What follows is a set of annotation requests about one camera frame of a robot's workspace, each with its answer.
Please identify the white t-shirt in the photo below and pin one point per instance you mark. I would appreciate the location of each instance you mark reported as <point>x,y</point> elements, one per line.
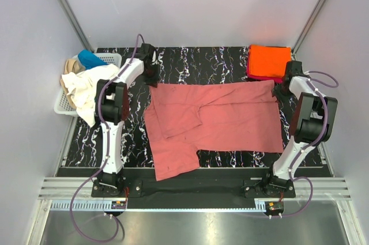
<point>81,88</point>

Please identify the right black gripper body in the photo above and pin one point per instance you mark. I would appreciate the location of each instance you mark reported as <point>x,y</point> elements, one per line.
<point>284,91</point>

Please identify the folded orange t-shirt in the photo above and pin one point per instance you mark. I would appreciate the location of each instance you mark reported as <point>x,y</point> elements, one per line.
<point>282,53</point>

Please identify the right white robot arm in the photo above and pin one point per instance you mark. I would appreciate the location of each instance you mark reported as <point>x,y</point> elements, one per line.
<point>312,123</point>

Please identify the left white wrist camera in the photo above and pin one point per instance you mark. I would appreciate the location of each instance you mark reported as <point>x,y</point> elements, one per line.
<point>154,58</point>

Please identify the white slotted cable duct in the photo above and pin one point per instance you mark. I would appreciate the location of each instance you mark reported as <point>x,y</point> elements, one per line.
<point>120,206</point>

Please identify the aluminium frame post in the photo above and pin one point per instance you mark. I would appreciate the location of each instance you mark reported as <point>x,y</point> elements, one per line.
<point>75,25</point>
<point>308,25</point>

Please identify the beige t-shirt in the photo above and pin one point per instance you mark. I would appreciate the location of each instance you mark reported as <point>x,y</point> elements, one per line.
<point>71,65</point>

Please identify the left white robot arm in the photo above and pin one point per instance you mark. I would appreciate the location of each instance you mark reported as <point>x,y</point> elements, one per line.
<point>112,108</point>

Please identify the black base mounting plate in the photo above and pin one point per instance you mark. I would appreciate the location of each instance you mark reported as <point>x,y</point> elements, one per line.
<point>204,188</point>

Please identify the folded magenta t-shirt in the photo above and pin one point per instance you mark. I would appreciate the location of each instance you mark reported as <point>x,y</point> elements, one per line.
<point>260,68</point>

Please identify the right aluminium frame post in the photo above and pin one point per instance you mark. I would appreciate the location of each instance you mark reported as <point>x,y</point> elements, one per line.
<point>308,25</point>

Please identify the blue t-shirt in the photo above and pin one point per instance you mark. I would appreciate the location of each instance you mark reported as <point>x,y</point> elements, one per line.
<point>90,60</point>

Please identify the white plastic laundry basket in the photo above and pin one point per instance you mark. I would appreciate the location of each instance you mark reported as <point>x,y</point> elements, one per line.
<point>62,105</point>

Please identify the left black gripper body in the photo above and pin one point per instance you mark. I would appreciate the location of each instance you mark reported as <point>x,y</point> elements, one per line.
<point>151,75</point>

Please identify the left aluminium frame post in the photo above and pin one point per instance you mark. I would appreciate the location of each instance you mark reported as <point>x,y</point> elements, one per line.
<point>75,25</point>

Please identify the salmon pink t-shirt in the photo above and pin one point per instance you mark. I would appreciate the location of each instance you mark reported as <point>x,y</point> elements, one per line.
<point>183,119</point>

